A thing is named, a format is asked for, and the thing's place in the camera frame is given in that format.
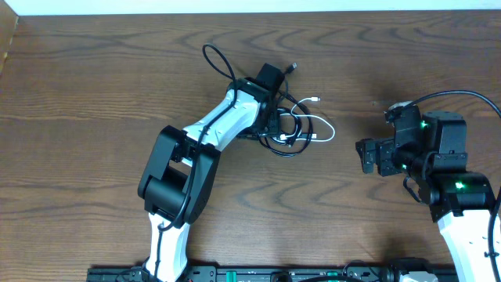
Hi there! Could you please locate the short black USB cable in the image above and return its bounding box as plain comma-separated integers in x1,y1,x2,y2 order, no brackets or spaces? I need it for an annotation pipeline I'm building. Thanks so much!
273,90,303,148

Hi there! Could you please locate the white USB cable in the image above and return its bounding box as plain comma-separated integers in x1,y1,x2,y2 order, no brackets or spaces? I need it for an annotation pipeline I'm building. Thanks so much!
272,96,337,143

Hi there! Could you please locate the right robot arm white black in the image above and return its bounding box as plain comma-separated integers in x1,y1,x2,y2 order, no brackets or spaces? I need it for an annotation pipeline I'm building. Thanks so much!
355,107,500,281

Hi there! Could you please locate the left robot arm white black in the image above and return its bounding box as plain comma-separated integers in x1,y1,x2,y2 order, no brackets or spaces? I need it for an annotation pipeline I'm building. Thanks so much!
138,78,283,281

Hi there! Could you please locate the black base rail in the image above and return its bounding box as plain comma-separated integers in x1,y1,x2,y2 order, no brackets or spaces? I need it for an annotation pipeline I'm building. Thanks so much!
86,265,459,282

